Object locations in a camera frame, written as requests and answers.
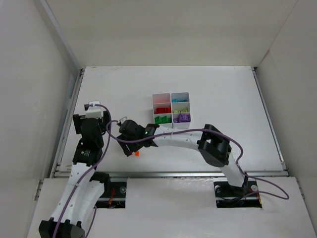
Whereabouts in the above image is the green lego plate piece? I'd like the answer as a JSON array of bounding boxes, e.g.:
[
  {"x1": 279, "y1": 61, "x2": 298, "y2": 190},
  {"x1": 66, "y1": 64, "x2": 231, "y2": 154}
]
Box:
[{"x1": 154, "y1": 116, "x2": 162, "y2": 124}]

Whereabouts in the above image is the red lego brick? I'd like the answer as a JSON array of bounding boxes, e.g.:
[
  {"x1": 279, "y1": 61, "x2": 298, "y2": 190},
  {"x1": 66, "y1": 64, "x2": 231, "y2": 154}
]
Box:
[{"x1": 156, "y1": 108, "x2": 165, "y2": 114}]

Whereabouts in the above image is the red cylinder lego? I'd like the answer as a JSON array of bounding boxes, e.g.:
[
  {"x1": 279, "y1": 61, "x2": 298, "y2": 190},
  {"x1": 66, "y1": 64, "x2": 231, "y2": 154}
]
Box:
[{"x1": 164, "y1": 107, "x2": 171, "y2": 114}]

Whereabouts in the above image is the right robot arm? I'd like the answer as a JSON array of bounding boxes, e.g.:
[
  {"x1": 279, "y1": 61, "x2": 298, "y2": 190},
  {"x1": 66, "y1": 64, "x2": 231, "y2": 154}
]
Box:
[{"x1": 116, "y1": 120, "x2": 248, "y2": 197}]

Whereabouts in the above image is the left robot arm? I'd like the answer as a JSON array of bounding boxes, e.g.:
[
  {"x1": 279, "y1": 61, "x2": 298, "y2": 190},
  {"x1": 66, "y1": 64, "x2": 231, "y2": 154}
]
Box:
[{"x1": 39, "y1": 107, "x2": 111, "y2": 238}]

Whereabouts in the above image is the left white compartment tray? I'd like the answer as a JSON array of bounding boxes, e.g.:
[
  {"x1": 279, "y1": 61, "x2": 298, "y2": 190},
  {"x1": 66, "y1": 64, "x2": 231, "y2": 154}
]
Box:
[{"x1": 152, "y1": 93, "x2": 172, "y2": 128}]

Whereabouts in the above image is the white compartment tray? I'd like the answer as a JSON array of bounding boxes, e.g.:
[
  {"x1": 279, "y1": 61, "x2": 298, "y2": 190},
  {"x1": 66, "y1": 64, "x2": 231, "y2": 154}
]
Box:
[
  {"x1": 170, "y1": 92, "x2": 191, "y2": 129},
  {"x1": 152, "y1": 93, "x2": 172, "y2": 128}
]

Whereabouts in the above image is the right white compartment tray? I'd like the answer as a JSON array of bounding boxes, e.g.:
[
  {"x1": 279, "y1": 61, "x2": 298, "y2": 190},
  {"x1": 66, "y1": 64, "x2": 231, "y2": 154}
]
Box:
[{"x1": 170, "y1": 92, "x2": 191, "y2": 129}]

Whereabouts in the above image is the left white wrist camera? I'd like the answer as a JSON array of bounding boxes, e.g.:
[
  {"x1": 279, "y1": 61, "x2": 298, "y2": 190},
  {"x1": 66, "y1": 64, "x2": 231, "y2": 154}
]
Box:
[{"x1": 84, "y1": 101, "x2": 103, "y2": 119}]

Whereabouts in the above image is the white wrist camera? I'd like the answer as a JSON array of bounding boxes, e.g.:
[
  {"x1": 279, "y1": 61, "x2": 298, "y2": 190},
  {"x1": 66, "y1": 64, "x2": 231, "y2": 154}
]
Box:
[
  {"x1": 117, "y1": 117, "x2": 127, "y2": 126},
  {"x1": 84, "y1": 101, "x2": 103, "y2": 119}
]

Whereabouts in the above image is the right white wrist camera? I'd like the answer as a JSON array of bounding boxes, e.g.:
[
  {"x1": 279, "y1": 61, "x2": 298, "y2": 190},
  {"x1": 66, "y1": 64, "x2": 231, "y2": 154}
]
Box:
[{"x1": 117, "y1": 117, "x2": 127, "y2": 126}]

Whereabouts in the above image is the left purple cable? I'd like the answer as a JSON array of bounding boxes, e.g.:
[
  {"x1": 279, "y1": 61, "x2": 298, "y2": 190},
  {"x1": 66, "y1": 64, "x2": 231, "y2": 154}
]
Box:
[{"x1": 51, "y1": 103, "x2": 118, "y2": 238}]

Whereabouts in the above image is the purple cable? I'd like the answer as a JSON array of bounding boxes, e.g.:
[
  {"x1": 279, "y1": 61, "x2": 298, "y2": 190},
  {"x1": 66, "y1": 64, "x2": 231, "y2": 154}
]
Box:
[
  {"x1": 106, "y1": 120, "x2": 290, "y2": 200},
  {"x1": 51, "y1": 103, "x2": 118, "y2": 238}
]

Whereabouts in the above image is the left side metal rail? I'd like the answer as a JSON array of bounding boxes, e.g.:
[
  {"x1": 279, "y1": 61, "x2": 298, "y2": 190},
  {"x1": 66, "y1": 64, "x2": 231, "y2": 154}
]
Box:
[{"x1": 48, "y1": 68, "x2": 85, "y2": 178}]

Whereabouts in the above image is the metal rail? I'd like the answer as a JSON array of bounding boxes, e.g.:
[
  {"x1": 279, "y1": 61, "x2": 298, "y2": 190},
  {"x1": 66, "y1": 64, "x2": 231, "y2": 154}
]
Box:
[
  {"x1": 54, "y1": 171, "x2": 288, "y2": 179},
  {"x1": 48, "y1": 68, "x2": 85, "y2": 178}
]

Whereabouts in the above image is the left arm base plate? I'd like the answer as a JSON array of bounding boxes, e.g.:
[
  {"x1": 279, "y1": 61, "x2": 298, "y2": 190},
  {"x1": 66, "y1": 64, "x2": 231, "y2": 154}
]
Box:
[{"x1": 96, "y1": 181, "x2": 127, "y2": 209}]

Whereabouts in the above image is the metal rail front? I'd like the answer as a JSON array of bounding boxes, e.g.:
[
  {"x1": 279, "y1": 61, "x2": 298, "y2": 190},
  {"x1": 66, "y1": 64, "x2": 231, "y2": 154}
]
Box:
[{"x1": 54, "y1": 171, "x2": 288, "y2": 179}]

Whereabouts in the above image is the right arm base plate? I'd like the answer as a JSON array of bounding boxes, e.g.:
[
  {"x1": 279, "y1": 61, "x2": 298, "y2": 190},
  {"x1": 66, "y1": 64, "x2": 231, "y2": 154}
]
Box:
[{"x1": 213, "y1": 180, "x2": 262, "y2": 208}]

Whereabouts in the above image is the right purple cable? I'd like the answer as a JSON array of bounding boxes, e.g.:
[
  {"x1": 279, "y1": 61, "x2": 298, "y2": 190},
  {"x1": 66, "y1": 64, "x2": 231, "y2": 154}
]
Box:
[{"x1": 106, "y1": 120, "x2": 290, "y2": 200}]

